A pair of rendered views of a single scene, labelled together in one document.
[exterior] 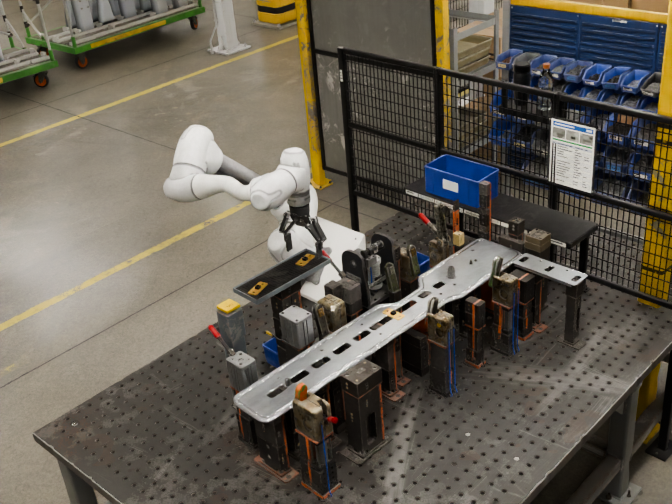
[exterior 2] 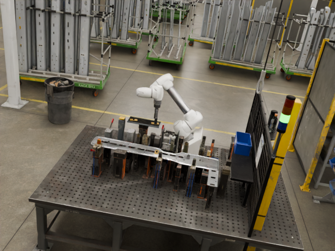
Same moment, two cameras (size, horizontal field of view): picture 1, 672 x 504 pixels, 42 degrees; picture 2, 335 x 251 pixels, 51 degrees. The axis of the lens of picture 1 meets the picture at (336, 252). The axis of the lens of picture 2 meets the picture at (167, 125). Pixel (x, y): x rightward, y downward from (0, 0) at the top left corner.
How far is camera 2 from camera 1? 2.72 m
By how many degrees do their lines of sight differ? 43
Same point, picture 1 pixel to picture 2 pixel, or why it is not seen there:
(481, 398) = (157, 194)
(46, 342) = (156, 130)
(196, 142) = (163, 77)
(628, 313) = (239, 220)
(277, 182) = (144, 89)
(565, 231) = (239, 175)
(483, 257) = (206, 162)
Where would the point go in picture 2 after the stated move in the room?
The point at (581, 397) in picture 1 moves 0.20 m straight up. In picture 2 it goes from (176, 217) to (179, 200)
